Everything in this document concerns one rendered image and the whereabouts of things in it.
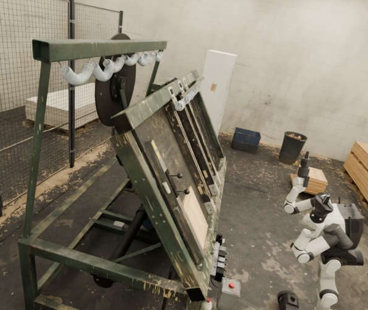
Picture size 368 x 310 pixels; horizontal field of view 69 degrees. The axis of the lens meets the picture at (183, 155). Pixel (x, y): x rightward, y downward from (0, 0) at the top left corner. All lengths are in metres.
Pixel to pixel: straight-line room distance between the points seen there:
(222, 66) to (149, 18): 2.68
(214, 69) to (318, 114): 3.03
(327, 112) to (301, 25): 2.13
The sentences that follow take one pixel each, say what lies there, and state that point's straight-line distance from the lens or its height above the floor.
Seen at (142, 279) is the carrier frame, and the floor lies 0.79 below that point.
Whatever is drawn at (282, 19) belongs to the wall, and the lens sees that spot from 7.18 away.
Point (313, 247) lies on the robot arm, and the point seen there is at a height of 1.21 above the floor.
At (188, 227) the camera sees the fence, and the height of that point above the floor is 1.13.
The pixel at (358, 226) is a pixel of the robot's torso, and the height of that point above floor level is 1.35.
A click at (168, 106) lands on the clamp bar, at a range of 2.20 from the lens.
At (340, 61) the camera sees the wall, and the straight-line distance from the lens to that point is 7.39.
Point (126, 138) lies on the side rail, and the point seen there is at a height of 1.80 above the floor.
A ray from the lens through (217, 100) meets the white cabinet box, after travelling 5.91.
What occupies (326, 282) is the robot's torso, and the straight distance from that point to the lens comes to 2.67.
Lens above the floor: 2.38
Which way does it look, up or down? 25 degrees down
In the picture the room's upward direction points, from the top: 11 degrees clockwise
